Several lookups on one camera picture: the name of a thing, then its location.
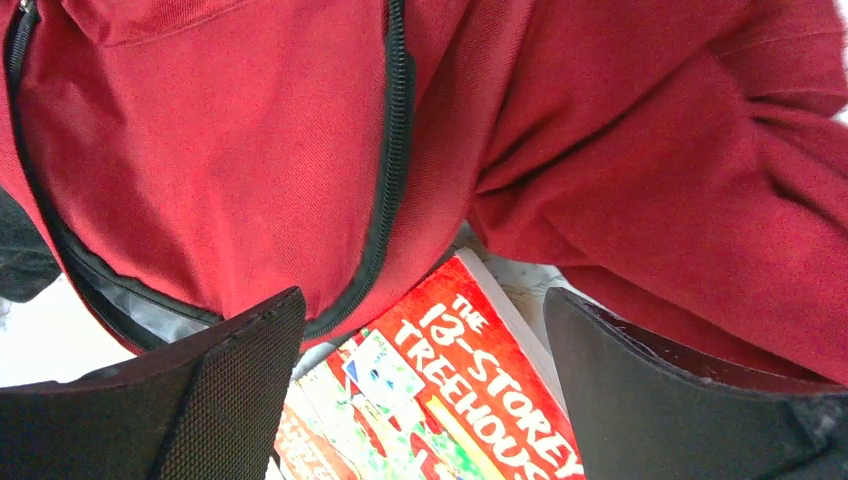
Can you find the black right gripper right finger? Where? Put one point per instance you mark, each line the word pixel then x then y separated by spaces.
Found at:
pixel 643 406

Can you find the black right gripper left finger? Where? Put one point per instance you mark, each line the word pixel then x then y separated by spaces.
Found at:
pixel 205 407

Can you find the red treehouse book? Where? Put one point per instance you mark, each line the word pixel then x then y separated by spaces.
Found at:
pixel 450 383

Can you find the red student backpack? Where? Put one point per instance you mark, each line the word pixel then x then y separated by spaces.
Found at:
pixel 679 161

